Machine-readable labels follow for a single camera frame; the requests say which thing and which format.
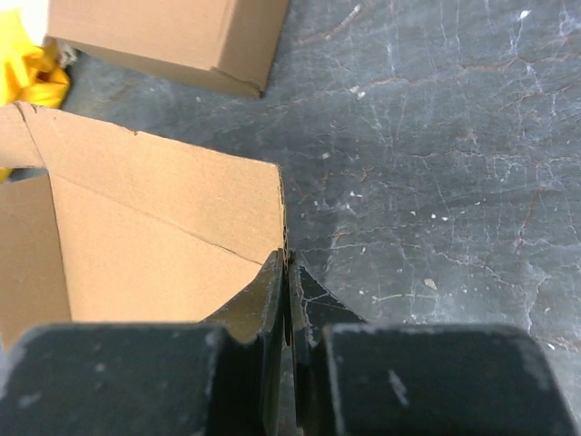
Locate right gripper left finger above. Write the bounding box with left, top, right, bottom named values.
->
left=207, top=251, right=285, bottom=435

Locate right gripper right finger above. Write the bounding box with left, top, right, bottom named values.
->
left=286, top=252, right=365, bottom=430

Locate green yellow white cloth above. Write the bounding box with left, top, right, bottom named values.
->
left=0, top=8, right=72, bottom=185

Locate cardboard box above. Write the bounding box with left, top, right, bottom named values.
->
left=1, top=103, right=285, bottom=347
left=47, top=0, right=289, bottom=98

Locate closed folded cardboard box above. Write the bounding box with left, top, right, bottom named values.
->
left=47, top=0, right=289, bottom=98

